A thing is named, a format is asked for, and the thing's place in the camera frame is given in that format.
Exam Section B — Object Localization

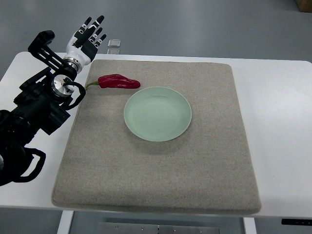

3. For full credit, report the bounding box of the cardboard box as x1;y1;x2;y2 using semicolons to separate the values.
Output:
296;0;312;13

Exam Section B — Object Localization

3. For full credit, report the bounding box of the floor socket plate lower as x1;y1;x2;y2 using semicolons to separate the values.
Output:
107;49;120;55

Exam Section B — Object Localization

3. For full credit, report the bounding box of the light green plate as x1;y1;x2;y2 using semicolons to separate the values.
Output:
123;87;192;142

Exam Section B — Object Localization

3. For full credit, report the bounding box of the white table leg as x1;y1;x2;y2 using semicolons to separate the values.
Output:
57;211;74;234
243;217;257;234

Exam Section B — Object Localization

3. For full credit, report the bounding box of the floor socket plate upper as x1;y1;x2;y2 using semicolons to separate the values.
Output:
107;39;121;48

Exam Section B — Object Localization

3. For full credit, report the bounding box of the beige felt mat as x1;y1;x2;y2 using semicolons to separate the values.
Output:
51;60;261;215

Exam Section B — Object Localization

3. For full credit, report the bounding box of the red chili pepper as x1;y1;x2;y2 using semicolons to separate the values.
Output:
85;74;141;90

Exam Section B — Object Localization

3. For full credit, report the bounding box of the metal crossbar under table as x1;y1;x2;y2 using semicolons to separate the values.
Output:
97;222;220;234

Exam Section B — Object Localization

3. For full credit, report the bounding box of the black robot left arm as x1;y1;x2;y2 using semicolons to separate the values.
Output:
0;30;86;186

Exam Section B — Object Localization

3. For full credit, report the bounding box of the black table control panel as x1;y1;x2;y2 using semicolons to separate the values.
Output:
281;218;312;226

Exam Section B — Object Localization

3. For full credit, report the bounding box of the white table leg left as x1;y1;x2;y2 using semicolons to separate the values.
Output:
57;211;74;234

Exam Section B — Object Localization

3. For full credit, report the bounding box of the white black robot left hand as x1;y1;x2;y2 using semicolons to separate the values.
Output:
64;15;106;71

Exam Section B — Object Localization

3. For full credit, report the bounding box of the floor socket plate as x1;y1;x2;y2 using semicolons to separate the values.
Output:
107;49;120;55
107;39;121;48

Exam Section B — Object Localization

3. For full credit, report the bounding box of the white table leg right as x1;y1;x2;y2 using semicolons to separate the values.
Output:
243;217;257;234

